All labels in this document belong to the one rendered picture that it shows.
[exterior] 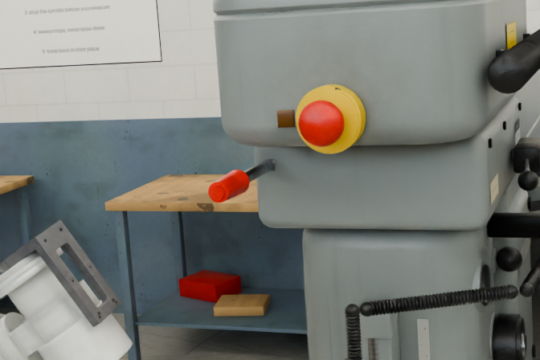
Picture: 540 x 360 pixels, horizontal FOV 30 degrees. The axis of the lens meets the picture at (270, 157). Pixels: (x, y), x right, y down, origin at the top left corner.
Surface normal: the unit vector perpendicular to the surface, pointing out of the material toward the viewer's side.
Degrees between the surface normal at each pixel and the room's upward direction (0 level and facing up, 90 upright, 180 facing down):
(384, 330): 90
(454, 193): 90
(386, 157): 90
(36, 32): 90
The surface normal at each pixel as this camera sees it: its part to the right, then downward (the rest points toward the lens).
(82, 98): -0.33, 0.18
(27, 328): -0.11, 0.16
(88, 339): 0.34, -0.17
